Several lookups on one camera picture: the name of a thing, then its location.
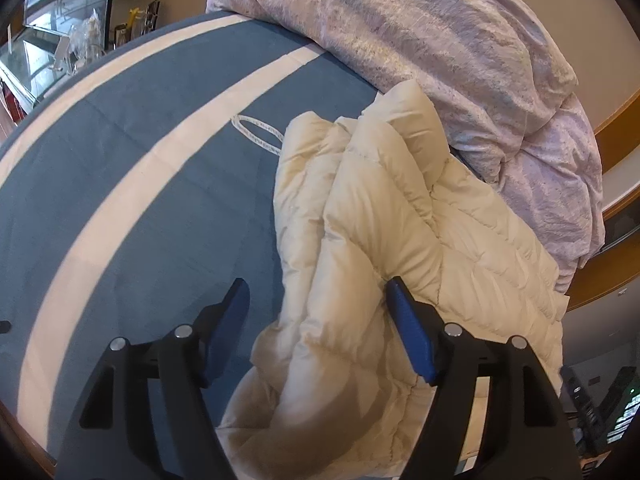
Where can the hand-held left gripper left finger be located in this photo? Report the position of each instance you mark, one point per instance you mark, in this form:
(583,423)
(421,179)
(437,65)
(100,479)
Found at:
(227,330)

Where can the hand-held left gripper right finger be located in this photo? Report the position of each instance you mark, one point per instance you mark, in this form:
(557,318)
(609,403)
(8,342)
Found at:
(410,330)

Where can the cream puffer jacket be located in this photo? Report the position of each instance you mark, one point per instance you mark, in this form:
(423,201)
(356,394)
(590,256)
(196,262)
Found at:
(360,220)

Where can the bed with blue striped sheet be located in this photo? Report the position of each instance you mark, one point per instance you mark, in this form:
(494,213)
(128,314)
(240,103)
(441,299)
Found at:
(125,185)

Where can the pink floral pillow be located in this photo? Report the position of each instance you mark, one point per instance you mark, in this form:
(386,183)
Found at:
(560,185)

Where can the pink floral duvet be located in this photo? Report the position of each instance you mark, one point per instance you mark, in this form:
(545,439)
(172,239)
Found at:
(400,25)

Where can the small desktop ornaments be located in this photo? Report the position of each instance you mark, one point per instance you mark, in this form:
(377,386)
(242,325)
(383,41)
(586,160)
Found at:
(135,22)

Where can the glass table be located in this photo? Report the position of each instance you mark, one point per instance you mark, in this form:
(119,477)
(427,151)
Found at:
(35,55)

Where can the wooden door frame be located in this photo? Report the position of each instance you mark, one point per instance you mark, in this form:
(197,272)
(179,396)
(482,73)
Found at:
(605,285)

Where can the wooden wall panel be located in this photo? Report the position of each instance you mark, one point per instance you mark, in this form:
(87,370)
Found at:
(620,125)

